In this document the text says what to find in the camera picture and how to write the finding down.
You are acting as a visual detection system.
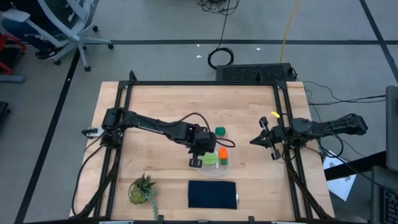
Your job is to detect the thin black floor cables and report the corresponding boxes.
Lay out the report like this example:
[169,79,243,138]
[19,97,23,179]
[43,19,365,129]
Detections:
[302,80,387,107]

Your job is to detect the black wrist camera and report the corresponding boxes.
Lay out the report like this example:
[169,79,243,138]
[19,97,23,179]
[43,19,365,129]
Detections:
[272,125,289,139]
[200,131,217,147]

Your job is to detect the white office chair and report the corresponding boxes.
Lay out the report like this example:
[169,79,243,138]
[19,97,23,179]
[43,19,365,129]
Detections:
[1,0,114,73]

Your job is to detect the green toy lettuce leaf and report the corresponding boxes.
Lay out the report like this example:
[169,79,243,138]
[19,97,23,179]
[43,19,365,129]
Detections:
[201,152,220,166]

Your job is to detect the grey black mounting bracket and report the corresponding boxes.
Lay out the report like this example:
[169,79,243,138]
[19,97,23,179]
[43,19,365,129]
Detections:
[81,126,105,139]

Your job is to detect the black hanging cable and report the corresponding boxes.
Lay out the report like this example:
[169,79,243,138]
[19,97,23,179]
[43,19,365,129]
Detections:
[206,0,235,70]

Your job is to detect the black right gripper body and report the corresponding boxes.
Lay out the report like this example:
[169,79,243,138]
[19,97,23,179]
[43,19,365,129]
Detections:
[259,116,289,161]

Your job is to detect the potted succulent plant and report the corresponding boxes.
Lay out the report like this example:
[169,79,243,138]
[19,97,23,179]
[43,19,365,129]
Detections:
[127,172,160,220]

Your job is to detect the black metal table frame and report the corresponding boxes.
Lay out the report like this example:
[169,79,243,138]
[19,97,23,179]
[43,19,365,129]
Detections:
[69,70,336,221]

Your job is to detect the white printed paper sheet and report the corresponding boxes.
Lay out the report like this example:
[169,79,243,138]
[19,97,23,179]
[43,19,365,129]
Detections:
[322,149,358,202]

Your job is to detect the person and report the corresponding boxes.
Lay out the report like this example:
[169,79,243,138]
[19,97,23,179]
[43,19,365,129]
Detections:
[0,0,68,61]

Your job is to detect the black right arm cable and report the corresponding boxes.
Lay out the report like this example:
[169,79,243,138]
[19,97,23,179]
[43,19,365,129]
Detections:
[310,129,345,160]

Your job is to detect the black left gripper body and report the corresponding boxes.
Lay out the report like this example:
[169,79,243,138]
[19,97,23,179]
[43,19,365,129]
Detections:
[186,125,209,169]

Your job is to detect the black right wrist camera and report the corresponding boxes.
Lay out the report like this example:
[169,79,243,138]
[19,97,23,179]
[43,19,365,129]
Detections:
[272,125,289,139]

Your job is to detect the orange toy carrot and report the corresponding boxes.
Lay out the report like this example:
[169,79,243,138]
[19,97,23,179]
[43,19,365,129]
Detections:
[218,146,230,166]

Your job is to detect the red frame object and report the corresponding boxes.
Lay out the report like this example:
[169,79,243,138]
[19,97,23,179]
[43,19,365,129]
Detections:
[0,33,27,76]

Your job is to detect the tangled black cable bundle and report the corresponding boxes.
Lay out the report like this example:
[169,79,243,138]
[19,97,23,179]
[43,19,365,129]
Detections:
[196,0,241,16]

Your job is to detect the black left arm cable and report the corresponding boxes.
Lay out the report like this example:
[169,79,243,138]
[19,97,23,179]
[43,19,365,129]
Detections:
[161,112,236,149]

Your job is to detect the dark blue folded cloth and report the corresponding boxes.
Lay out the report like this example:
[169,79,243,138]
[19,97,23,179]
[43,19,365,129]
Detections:
[187,179,238,210]

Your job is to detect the yellow hanging cable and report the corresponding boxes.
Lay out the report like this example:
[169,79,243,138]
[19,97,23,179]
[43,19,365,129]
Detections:
[279,0,300,64]

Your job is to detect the clear plastic tupperware container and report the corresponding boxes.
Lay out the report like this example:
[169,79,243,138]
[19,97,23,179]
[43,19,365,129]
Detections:
[195,136,232,178]

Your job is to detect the grey metal cabinet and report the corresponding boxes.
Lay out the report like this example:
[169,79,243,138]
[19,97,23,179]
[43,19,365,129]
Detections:
[369,85,398,224]

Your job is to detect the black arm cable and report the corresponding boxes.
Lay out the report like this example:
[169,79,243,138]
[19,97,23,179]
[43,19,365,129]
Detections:
[310,129,345,160]
[161,112,236,149]

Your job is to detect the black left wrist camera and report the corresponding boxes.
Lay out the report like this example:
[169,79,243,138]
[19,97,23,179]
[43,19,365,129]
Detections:
[200,131,217,147]

